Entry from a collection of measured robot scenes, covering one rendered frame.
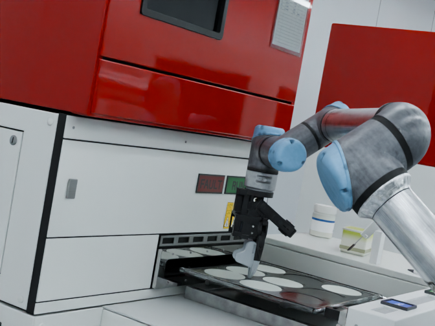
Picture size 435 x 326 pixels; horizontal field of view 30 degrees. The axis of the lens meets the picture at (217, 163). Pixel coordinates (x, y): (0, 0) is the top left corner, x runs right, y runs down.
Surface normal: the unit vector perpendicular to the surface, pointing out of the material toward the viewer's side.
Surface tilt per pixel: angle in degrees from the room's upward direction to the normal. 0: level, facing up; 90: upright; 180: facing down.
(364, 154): 61
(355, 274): 90
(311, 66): 90
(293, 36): 90
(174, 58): 90
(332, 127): 105
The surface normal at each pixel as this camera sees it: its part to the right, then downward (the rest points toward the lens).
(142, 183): 0.82, 0.18
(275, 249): -0.55, -0.05
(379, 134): -0.11, -0.52
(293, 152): 0.30, 0.11
